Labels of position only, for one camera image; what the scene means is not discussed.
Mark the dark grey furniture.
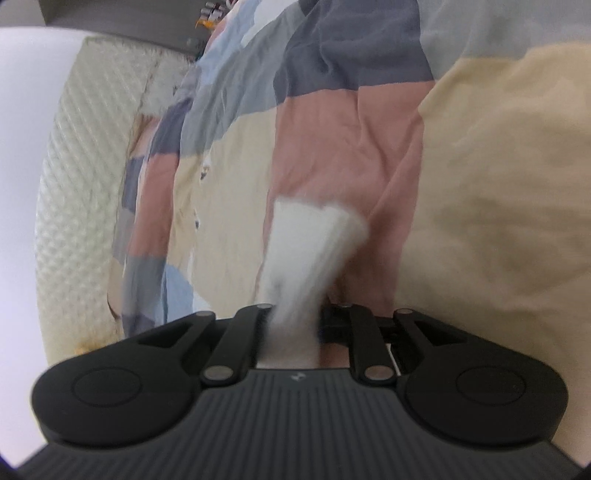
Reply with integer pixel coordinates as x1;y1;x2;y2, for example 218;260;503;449
39;0;241;59

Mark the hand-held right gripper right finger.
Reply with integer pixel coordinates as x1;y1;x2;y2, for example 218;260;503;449
318;302;465;387

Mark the patchwork bed sheet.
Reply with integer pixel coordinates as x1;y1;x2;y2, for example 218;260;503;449
161;55;429;370

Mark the white fluffy pillow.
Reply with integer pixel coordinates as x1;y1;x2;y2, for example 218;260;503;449
137;67;186;117

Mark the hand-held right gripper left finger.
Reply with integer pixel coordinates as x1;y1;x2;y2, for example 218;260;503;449
137;302;278;387

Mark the cream quilted headboard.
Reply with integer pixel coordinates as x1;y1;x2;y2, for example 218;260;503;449
34;36;197;366

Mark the cream knit sweater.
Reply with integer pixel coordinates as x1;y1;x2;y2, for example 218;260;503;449
255;44;591;446

